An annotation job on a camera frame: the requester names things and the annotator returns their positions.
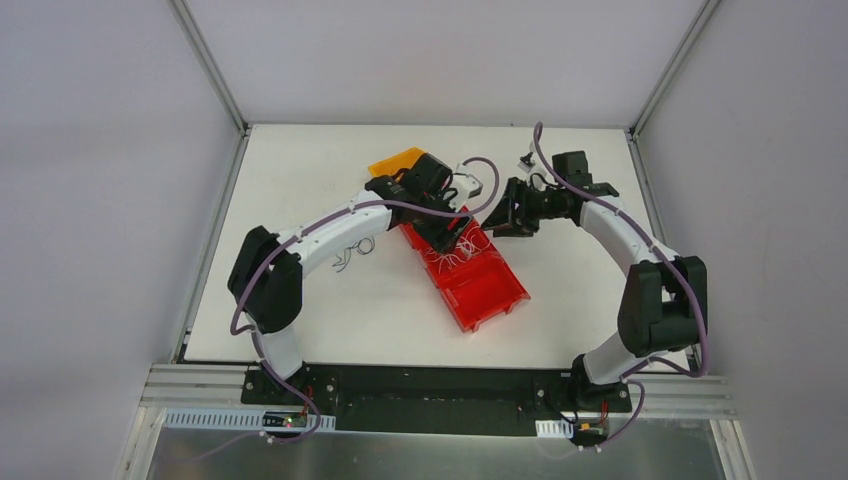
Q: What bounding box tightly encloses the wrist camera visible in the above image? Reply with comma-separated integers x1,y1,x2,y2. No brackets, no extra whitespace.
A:
450,172,483,200
518,151,536,175

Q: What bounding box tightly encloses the red middle bin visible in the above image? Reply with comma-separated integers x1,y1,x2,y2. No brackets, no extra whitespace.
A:
400,219,503,286

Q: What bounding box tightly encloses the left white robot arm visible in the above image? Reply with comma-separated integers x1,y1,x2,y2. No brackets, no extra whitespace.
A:
226,154,482,405

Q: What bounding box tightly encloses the red bin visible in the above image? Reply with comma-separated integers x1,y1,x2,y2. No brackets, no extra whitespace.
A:
436,256,531,333
400,219,503,286

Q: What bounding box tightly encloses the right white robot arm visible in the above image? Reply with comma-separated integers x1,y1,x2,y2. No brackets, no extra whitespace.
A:
482,151,707,410

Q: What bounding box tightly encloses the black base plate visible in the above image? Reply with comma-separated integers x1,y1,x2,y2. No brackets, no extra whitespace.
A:
240,364,632,436

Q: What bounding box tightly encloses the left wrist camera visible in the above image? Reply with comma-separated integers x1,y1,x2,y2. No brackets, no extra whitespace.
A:
450,172,483,200

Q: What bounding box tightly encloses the red front bin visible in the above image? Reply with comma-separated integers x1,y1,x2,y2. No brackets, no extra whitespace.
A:
436,256,531,333

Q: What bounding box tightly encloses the white wire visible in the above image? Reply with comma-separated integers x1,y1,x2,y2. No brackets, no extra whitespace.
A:
423,225,494,276

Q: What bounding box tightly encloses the yellow plastic bin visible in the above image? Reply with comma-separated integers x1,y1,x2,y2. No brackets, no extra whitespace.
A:
368,147,426,177

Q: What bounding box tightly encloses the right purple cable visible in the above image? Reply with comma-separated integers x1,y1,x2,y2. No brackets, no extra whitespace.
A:
531,121,711,453

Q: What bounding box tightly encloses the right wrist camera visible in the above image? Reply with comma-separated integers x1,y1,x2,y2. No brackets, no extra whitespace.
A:
518,151,536,175

